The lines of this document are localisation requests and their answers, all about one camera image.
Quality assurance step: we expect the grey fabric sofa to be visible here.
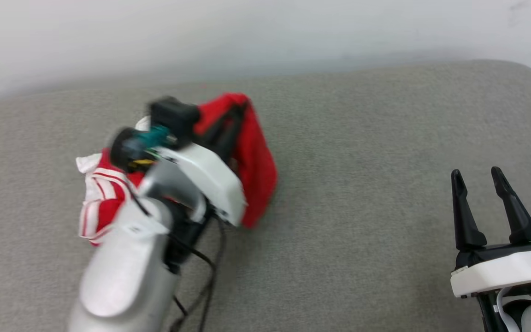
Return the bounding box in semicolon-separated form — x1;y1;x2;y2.
0;59;531;332

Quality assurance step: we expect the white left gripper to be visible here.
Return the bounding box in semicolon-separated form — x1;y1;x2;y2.
153;101;251;227

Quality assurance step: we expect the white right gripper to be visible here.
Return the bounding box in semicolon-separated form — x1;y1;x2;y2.
450;166;531;299

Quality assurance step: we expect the red and white basketball jersey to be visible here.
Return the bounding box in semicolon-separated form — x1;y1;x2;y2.
76;92;279;247

